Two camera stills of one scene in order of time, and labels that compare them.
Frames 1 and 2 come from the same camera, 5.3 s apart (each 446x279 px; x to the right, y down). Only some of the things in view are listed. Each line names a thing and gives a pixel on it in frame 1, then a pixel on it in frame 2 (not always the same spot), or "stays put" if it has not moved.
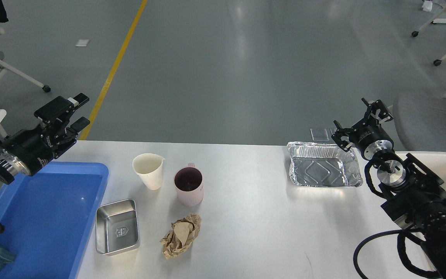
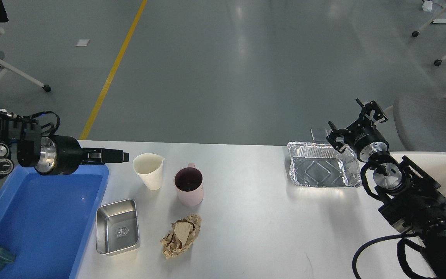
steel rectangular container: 116,226 stays put
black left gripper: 33,148 → 62,155
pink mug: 189,181 stays put
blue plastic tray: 47,216 stays put
